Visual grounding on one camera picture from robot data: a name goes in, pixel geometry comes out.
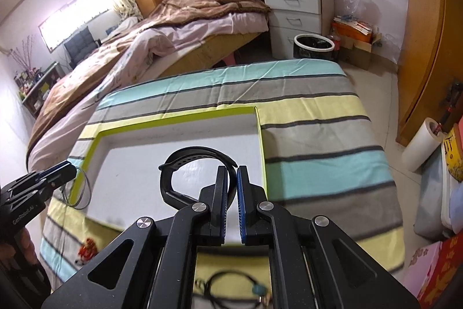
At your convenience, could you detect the black cord teal bead necklace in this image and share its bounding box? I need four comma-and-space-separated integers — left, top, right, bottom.
194, 270, 273, 309

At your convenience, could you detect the black smart band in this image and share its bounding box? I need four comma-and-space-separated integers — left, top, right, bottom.
159, 146, 238, 209

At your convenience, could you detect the green cardboard box lid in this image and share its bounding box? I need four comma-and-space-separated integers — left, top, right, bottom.
69, 107, 267, 228

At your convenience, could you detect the side desk with clutter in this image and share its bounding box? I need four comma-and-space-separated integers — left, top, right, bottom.
14, 62, 65, 118

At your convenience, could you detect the pink red gift box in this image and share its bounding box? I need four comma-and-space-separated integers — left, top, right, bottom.
402, 232, 462, 308

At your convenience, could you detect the pink brown duvet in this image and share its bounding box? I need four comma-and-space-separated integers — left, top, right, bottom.
26, 0, 271, 172

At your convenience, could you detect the dark office chair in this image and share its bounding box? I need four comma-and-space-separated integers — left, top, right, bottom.
64, 27, 101, 69

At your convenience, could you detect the clear plastic storage bin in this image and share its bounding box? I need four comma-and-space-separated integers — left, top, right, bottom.
414, 145, 462, 240

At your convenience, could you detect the white paper roll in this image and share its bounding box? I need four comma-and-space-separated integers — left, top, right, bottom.
402, 118, 444, 172

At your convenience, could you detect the yellow printed box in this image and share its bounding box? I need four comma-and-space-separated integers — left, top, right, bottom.
443, 124, 463, 183

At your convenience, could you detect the black white waste bin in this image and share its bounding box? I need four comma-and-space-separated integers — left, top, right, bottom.
293, 34, 335, 60

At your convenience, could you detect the cardboard box with books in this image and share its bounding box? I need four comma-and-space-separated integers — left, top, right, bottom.
331, 17, 382, 70

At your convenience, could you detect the wooden door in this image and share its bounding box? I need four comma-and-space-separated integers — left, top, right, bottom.
396, 0, 462, 146

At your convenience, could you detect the white bedside drawer cabinet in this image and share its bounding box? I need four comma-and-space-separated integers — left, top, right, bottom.
264, 0, 335, 60

